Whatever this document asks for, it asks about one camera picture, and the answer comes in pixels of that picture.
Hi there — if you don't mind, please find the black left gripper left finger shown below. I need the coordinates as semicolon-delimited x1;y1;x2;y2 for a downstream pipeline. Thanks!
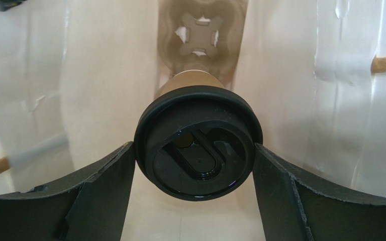
0;142;135;240

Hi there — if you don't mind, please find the brown paper coffee cup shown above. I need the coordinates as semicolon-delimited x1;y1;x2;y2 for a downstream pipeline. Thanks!
153;70;225;100

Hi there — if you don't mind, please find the kraft paper bag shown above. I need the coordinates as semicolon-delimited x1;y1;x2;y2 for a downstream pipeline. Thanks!
0;1;386;240

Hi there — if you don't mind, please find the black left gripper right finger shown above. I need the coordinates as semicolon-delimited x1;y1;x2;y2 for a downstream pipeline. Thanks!
253;144;386;240

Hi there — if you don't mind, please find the black plastic cup lid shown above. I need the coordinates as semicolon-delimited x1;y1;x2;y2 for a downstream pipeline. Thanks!
134;85;263;201

